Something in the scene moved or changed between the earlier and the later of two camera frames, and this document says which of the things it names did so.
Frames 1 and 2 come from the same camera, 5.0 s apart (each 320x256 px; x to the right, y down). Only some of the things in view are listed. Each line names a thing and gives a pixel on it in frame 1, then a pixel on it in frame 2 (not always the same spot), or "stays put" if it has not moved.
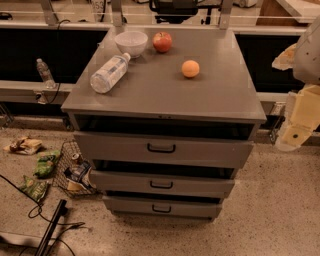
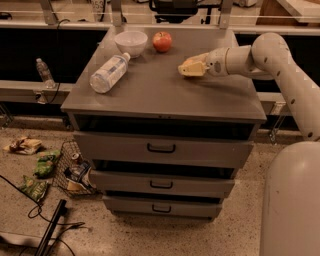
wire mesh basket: [74, 175] stays put
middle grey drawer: [129, 182] stays put
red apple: [162, 42] stays put
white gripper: [308, 61] → [216, 61]
